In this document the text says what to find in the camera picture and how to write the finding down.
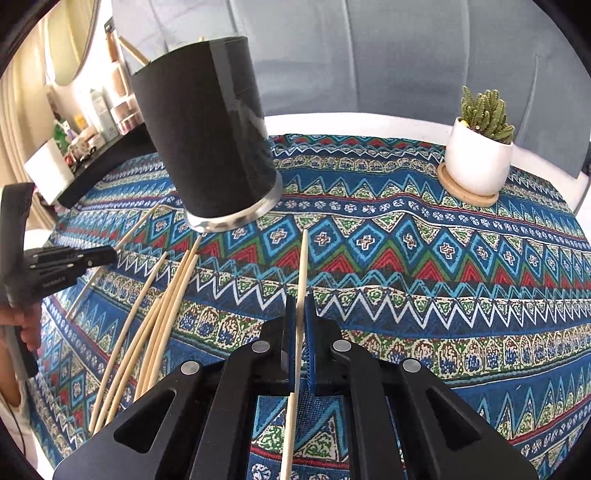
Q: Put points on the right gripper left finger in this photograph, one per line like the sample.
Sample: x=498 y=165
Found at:
x=278 y=368

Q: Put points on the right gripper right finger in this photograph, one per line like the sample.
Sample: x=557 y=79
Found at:
x=329 y=356

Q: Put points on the black cylindrical utensil holder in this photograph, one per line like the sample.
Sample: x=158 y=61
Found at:
x=201 y=107

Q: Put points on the person's left forearm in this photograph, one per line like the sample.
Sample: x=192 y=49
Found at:
x=9 y=385

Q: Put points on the person's left hand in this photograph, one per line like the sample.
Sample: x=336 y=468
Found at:
x=28 y=319

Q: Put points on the beige curtain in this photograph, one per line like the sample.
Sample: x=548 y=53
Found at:
x=26 y=116

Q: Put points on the black side shelf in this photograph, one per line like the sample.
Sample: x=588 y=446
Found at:
x=134 y=144

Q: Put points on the white pump bottle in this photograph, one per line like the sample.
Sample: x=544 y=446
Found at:
x=108 y=128

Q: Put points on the patterned blue tablecloth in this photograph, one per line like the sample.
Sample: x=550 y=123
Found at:
x=496 y=300

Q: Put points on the pink jar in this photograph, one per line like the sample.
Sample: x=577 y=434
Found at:
x=126 y=117

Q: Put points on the round wooden coaster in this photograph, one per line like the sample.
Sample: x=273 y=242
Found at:
x=460 y=193

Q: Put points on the wooden hairbrush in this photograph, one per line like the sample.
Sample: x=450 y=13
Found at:
x=118 y=80

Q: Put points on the white pot with cactus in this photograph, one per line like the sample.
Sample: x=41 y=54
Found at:
x=480 y=148

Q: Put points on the grey-blue backdrop cloth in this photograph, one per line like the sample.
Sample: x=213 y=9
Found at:
x=400 y=58

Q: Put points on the round wall mirror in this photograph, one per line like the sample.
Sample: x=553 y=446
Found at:
x=69 y=29

